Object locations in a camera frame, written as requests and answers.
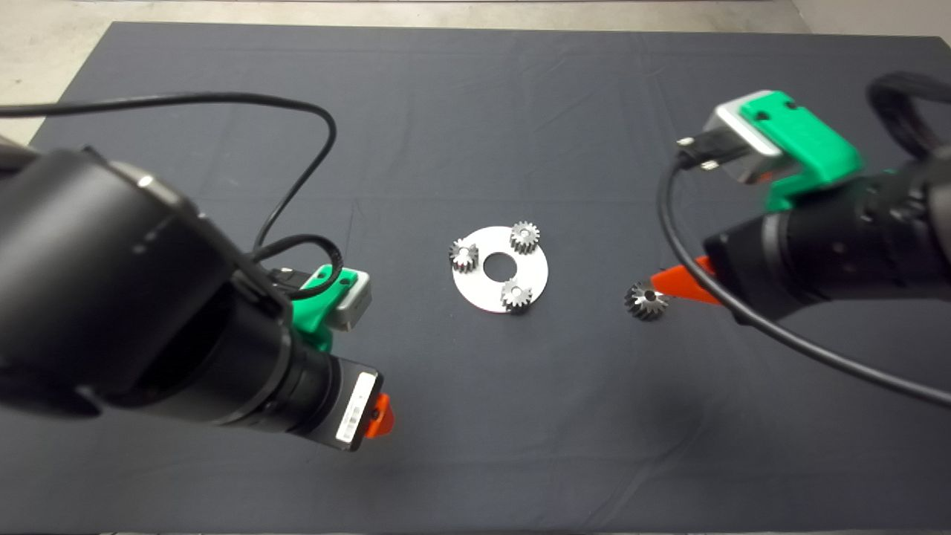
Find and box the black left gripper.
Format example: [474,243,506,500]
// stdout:
[266,334,395,453]

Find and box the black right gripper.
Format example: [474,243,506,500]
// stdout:
[650,210,819,324]

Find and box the large steel spur gear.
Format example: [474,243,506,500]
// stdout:
[624,281,669,322]

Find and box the small steel spur gear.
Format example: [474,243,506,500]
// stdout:
[509,221,541,255]
[499,279,532,313]
[449,239,480,273]

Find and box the dark grey table cloth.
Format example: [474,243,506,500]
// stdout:
[0,20,951,534]

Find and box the round metal plate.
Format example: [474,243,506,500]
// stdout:
[451,225,549,315]

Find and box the silver left camera box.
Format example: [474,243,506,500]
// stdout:
[327,269,372,331]

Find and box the silver camera box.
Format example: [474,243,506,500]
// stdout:
[676,100,785,185]
[327,269,372,331]

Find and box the green left camera mount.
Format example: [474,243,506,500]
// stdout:
[290,264,356,354]

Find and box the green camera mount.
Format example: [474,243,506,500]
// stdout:
[739,89,866,213]
[290,264,356,354]

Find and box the silver right camera box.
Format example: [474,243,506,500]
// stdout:
[676,100,785,185]

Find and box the green right camera mount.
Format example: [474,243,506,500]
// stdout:
[739,89,866,213]

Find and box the black braided right arm hose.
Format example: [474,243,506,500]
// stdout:
[866,71,951,161]

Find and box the black left camera cable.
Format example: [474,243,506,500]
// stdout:
[0,91,344,298]

